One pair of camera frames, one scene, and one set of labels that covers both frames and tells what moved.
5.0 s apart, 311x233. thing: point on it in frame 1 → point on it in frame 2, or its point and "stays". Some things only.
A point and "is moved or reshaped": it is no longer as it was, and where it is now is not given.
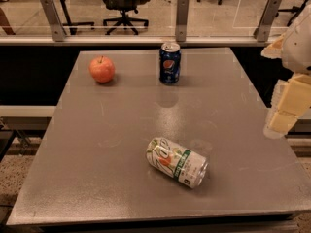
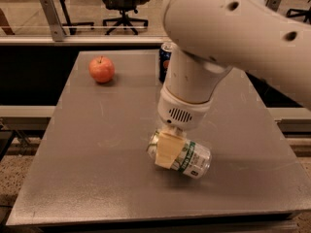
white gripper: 298,50 → 182,113
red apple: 102,69 stays
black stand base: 73,26 stays
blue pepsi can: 169,63 stays
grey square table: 93,166 stays
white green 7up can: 183,166 is moved or reshaped
